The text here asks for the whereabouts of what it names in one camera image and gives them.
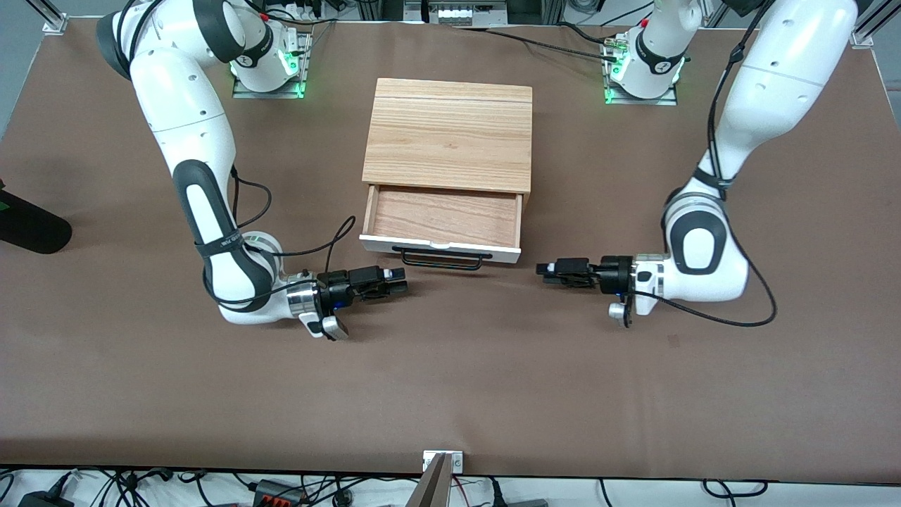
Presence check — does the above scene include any white drawer with black handle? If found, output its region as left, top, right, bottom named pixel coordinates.
left=358, top=184, right=524, bottom=272

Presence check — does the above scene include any light wooden drawer cabinet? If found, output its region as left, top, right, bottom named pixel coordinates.
left=361, top=77, right=534, bottom=212

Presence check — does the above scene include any brown table cover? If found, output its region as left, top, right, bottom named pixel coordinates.
left=0, top=15, right=901, bottom=487

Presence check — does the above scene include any black orange power adapter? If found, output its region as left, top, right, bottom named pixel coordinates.
left=252, top=479, right=305, bottom=507

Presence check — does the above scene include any white terminal block device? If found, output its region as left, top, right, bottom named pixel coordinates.
left=403, top=0, right=509, bottom=28

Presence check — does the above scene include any black cylindrical object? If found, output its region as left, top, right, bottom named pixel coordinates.
left=0, top=179, right=73, bottom=256

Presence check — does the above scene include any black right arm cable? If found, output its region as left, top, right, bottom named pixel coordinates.
left=203, top=165, right=357, bottom=312

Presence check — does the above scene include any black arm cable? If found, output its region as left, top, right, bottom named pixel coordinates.
left=203, top=165, right=357, bottom=312
left=618, top=0, right=779, bottom=329

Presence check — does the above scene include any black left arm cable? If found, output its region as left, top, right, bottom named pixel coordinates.
left=618, top=0, right=779, bottom=329

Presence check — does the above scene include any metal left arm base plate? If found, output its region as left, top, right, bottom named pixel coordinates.
left=603, top=37, right=679, bottom=107

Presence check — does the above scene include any silver camera mount bracket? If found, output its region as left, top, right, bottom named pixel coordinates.
left=422, top=450, right=465, bottom=474

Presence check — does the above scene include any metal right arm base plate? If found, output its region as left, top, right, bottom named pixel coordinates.
left=232, top=31, right=314, bottom=100

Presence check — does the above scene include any aluminium camera post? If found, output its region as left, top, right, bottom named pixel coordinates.
left=406, top=453, right=453, bottom=507

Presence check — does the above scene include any thick braided black cable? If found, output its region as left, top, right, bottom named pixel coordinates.
left=454, top=26, right=623, bottom=64

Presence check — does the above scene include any thin black cable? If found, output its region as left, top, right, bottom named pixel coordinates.
left=557, top=22, right=609, bottom=45

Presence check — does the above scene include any looped black cable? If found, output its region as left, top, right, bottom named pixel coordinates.
left=702, top=478, right=769, bottom=500

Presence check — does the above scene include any aluminium frame profile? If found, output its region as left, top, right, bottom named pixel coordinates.
left=854, top=0, right=901, bottom=42

